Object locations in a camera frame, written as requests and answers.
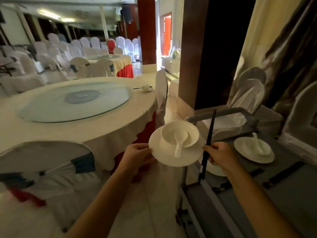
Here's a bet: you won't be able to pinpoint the person's right hand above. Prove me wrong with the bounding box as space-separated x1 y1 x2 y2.
203 142 240 173

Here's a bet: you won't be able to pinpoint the person's left hand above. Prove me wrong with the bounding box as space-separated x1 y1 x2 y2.
118 143 156 173

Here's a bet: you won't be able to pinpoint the white dinner plate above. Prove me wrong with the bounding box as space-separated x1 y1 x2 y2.
149 125 205 168
234 137 275 164
198 156 228 177

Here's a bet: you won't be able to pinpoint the person's right forearm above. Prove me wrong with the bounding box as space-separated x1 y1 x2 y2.
224 159 304 238

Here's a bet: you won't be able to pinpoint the person's left forearm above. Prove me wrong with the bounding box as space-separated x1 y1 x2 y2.
63 164 142 238

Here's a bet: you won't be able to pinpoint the white bowl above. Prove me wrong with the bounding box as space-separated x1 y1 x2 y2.
161 120 200 148
244 138 272 156

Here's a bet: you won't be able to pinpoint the white ceramic spoon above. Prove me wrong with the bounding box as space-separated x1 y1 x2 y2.
252 132 264 154
174 129 189 158

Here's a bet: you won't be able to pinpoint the grey service cart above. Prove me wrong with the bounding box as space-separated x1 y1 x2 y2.
176 107 317 238

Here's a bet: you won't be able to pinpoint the round table with cream cloth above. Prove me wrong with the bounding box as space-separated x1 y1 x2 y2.
0 77 159 182

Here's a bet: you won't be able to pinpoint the round glass turntable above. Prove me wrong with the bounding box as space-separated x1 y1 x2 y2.
18 83 133 123
85 54 122 60

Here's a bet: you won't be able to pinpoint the round table with yellow cloth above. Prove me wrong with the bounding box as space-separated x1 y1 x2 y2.
83 54 134 79

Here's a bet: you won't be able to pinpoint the dark brown pillar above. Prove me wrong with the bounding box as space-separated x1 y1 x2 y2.
178 0 257 110

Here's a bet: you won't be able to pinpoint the white covered chair blue sash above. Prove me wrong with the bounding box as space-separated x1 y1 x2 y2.
0 141 104 238

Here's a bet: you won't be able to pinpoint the red door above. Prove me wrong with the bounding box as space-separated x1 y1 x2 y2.
160 13 172 57

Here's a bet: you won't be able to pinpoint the red pillar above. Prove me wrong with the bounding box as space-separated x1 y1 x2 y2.
137 0 157 66

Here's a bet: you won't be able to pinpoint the brown patterned curtain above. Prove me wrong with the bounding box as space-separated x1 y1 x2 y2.
258 0 317 114

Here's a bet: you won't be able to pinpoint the rows of white covered chairs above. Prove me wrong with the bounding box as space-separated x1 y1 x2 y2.
0 33 142 97

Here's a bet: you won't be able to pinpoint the black loudspeaker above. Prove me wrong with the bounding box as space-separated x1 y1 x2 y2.
122 4 133 24

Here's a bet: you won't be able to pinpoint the ceiling light strip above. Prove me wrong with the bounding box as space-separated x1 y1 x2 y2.
37 8 76 23

